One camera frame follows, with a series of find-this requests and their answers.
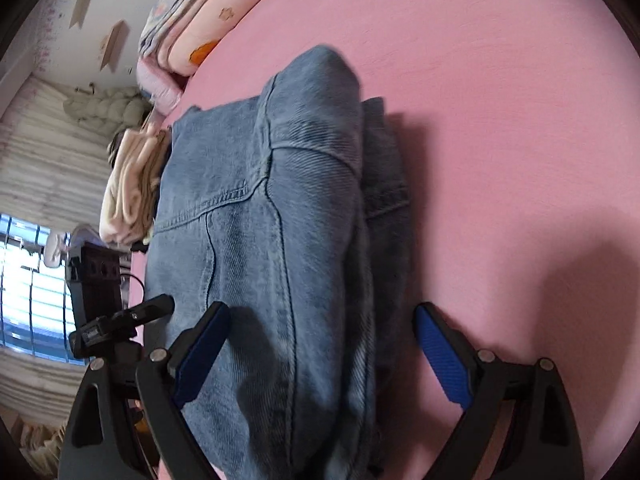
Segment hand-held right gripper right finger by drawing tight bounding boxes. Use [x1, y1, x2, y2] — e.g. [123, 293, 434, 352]
[413, 301, 586, 480]

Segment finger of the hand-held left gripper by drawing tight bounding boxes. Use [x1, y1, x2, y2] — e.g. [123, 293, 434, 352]
[69, 294, 176, 359]

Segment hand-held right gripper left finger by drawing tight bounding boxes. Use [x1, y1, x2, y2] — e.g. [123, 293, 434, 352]
[58, 301, 233, 480]

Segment blue denim jeans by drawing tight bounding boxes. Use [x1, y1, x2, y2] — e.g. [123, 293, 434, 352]
[144, 44, 417, 480]

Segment stack of beige folded clothes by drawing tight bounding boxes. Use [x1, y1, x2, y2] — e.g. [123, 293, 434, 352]
[99, 124, 173, 246]

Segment white fan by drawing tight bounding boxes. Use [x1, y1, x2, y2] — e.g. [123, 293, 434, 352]
[44, 224, 105, 270]

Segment window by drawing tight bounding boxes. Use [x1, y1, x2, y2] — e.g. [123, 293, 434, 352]
[0, 212, 90, 367]

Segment white curtain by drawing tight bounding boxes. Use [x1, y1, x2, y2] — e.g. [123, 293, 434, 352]
[0, 76, 132, 477]

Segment pale puffer jacket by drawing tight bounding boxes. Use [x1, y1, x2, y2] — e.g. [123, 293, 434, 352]
[63, 86, 152, 136]

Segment pink pillow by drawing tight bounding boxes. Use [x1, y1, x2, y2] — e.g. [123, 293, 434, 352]
[136, 59, 184, 117]

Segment pink bed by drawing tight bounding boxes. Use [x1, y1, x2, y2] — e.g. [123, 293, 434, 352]
[122, 0, 640, 480]

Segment folded floral pink quilt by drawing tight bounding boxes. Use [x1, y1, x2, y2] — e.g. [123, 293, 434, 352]
[138, 0, 281, 77]

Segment beige wall hanging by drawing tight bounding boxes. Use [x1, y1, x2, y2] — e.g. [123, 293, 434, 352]
[99, 20, 129, 72]

